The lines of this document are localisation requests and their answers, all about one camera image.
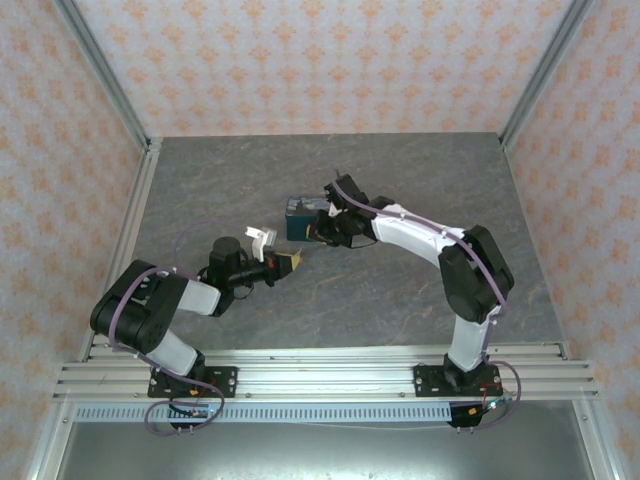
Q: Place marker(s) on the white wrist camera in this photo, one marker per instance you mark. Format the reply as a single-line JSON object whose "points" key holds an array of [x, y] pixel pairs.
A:
{"points": [[260, 240], [337, 210]]}

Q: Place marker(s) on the aluminium side rail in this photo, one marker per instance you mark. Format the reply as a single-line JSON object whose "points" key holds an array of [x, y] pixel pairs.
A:
{"points": [[142, 195]]}

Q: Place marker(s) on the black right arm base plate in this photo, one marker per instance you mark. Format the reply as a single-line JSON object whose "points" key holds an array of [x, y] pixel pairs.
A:
{"points": [[425, 382]]}

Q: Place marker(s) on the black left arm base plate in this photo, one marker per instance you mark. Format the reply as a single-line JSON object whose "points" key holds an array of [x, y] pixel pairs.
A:
{"points": [[225, 382]]}

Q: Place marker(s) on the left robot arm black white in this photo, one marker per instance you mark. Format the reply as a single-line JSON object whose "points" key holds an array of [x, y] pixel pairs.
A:
{"points": [[140, 310]]}

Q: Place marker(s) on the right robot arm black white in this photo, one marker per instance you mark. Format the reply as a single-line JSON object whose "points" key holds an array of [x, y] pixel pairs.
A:
{"points": [[470, 280]]}

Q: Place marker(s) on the blue starry print box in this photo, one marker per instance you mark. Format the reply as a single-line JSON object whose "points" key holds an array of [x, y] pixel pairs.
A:
{"points": [[297, 217]]}

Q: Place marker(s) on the aluminium frame post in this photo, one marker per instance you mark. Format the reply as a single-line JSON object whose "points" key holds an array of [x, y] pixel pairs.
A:
{"points": [[102, 70], [545, 70]]}

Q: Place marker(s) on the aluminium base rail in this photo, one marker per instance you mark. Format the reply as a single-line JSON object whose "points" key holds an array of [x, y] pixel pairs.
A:
{"points": [[325, 375]]}

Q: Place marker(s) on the grey metal lower shelf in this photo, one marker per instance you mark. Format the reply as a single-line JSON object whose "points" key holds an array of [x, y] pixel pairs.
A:
{"points": [[325, 452]]}

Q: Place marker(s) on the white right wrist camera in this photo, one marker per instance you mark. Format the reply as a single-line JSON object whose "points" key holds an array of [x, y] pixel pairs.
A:
{"points": [[337, 210]]}

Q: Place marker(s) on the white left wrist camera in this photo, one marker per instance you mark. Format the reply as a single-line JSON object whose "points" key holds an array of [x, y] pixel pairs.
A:
{"points": [[260, 240]]}

